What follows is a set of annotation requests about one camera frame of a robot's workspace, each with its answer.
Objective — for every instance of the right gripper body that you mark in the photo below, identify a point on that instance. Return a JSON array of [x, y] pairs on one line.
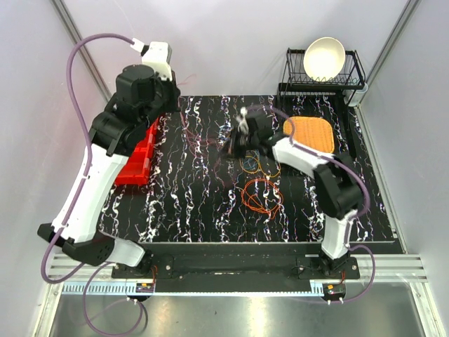
[[243, 142]]

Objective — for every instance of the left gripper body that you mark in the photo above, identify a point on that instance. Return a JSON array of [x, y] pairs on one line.
[[166, 100]]

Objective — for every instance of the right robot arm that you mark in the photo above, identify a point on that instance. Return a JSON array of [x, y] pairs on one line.
[[296, 142]]

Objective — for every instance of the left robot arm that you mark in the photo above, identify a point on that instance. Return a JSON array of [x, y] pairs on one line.
[[114, 136]]

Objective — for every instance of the red bin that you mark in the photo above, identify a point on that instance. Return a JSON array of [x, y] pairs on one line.
[[148, 141], [136, 171]]

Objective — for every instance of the orange woven mat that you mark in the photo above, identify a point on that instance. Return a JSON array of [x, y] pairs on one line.
[[314, 132]]

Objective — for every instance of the black dish rack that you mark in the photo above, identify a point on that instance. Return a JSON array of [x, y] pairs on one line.
[[294, 79]]

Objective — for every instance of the red bin nearest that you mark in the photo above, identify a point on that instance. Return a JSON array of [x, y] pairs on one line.
[[136, 171]]

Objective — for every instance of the white bowl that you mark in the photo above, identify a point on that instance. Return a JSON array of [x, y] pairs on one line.
[[324, 59]]

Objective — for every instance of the white cup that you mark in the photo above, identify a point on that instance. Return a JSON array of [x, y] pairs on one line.
[[352, 98]]

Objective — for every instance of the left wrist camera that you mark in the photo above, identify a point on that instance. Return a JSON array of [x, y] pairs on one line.
[[156, 55]]

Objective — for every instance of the aluminium frame post right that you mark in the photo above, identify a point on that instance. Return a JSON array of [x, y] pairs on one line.
[[394, 35]]

